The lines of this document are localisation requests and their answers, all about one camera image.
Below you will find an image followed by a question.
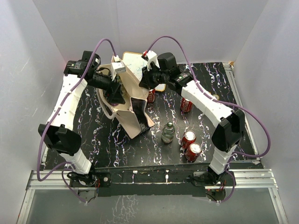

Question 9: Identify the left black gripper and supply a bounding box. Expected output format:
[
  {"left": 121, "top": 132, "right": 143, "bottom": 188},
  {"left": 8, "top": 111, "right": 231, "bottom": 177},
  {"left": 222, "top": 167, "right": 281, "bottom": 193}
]
[{"left": 88, "top": 70, "right": 125, "bottom": 104}]

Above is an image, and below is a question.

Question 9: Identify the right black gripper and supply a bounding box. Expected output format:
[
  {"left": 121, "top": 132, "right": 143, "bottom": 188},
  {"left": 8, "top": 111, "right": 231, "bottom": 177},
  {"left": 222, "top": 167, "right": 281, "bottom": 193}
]
[{"left": 140, "top": 63, "right": 169, "bottom": 91}]

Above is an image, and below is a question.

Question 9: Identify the cream canvas tote bag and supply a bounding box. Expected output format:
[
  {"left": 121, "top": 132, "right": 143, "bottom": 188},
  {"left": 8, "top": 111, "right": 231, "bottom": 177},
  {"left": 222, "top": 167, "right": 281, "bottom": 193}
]
[{"left": 96, "top": 56, "right": 155, "bottom": 139}]

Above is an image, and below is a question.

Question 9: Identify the red cola can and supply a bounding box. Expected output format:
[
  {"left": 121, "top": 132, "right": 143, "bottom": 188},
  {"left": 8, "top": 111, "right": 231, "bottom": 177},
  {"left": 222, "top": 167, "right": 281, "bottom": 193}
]
[
  {"left": 185, "top": 142, "right": 202, "bottom": 162},
  {"left": 147, "top": 89, "right": 156, "bottom": 104},
  {"left": 180, "top": 98, "right": 192, "bottom": 113},
  {"left": 181, "top": 130, "right": 196, "bottom": 149}
]

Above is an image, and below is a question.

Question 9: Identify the clear glass bottle green cap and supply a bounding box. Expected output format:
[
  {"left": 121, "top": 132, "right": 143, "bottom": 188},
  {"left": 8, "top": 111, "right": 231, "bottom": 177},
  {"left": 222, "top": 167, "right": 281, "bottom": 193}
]
[{"left": 116, "top": 75, "right": 123, "bottom": 87}]

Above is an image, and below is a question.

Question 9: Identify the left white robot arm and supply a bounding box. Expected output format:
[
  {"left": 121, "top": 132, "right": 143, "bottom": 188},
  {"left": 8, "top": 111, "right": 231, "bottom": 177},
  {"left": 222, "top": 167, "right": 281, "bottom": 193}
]
[{"left": 38, "top": 51, "right": 121, "bottom": 186}]

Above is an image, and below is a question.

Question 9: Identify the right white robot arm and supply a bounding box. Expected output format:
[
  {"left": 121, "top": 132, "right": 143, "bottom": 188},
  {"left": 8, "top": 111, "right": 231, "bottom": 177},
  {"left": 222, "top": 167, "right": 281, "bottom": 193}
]
[{"left": 139, "top": 50, "right": 245, "bottom": 185}]

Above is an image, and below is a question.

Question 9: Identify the red cola can behind bag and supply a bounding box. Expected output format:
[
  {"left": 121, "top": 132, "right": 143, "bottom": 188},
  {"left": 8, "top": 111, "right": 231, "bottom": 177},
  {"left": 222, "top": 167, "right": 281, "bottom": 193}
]
[{"left": 147, "top": 89, "right": 156, "bottom": 104}]

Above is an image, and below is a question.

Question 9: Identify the small whiteboard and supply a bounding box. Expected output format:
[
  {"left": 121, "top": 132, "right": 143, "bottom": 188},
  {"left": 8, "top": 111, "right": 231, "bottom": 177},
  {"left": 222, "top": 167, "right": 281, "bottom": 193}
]
[{"left": 122, "top": 51, "right": 167, "bottom": 92}]

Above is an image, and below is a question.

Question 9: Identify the clear glass bottle on table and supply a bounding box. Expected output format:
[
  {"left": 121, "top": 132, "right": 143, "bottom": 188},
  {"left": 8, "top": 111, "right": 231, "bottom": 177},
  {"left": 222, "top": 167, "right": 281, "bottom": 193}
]
[{"left": 161, "top": 122, "right": 175, "bottom": 144}]

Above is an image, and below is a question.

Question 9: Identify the yellow tape roll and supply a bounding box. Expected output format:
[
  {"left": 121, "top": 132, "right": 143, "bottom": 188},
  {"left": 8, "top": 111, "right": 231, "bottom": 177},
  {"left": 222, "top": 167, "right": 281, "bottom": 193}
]
[{"left": 212, "top": 94, "right": 220, "bottom": 100}]

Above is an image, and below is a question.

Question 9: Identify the red cola can front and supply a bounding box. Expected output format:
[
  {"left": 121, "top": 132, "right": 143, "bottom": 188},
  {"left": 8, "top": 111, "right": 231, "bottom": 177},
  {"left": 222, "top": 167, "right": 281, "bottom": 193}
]
[{"left": 185, "top": 142, "right": 202, "bottom": 162}]

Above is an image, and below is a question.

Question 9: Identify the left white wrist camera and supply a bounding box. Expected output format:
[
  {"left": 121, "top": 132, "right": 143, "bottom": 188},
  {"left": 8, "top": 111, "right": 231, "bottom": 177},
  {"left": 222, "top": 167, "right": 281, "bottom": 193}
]
[{"left": 110, "top": 61, "right": 126, "bottom": 81}]

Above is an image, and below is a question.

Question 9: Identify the aluminium frame rail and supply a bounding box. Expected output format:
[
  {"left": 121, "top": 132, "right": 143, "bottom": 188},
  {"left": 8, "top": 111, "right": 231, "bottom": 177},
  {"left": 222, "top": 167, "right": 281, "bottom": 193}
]
[{"left": 16, "top": 61, "right": 288, "bottom": 224}]

